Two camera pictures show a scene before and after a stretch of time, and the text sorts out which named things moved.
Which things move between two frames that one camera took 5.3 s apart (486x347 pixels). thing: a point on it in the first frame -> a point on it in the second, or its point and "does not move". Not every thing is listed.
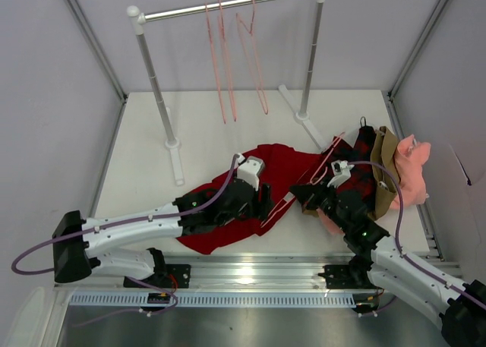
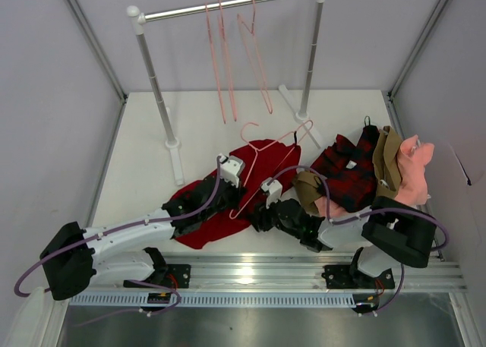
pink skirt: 412,156 does not move
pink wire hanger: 320,171 -> 254,158
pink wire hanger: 215,61 does not move
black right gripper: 317,194 -> 263,216
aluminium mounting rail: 260,272 does not move
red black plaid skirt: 362,176 does not move
